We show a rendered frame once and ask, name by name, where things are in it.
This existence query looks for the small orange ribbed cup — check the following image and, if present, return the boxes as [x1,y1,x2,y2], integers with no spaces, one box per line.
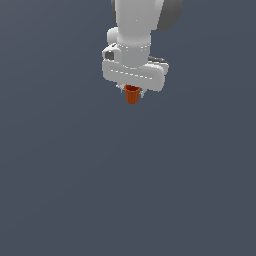
[123,84,141,105]

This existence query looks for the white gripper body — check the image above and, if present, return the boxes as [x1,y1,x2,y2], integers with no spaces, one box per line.
[101,45,170,92]

